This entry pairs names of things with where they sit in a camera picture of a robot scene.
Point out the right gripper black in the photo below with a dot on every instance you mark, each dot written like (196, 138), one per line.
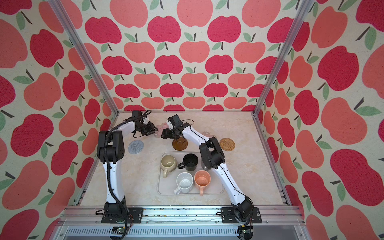
(164, 134)

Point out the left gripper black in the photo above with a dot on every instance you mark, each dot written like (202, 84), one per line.
(150, 130)

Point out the pink flower coaster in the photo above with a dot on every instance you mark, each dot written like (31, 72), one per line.
(208, 135)
(160, 128)

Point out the brown wooden round coaster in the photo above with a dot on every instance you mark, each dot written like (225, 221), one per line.
(180, 144)

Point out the grey round coaster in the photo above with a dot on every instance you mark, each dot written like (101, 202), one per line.
(135, 147)

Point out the woven rattan round coaster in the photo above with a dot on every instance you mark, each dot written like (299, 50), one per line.
(227, 144)

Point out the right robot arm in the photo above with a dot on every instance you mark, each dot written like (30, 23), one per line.
(213, 158)

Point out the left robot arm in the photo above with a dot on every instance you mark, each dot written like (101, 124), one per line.
(111, 150)

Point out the black mug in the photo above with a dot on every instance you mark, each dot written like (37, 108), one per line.
(190, 162)

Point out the beige mug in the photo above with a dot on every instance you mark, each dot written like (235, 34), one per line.
(168, 164)

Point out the grey mug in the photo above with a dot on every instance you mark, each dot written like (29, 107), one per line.
(204, 167)

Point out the white mug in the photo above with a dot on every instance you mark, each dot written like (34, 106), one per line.
(185, 183)

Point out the peach pink mug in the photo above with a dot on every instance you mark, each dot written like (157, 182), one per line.
(202, 180)

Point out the clear plastic tray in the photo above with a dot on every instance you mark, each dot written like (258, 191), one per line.
(166, 186)

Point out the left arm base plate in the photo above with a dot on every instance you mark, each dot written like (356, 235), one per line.
(134, 215)

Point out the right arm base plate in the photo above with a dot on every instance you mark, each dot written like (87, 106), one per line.
(235, 216)

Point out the aluminium front rail frame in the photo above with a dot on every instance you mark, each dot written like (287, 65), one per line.
(276, 222)

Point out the left aluminium corner post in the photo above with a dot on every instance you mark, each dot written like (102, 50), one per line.
(68, 26)

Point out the aluminium corner post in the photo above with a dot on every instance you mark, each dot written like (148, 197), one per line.
(68, 26)
(286, 47)

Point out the right aluminium corner post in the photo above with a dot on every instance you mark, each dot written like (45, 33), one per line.
(286, 47)

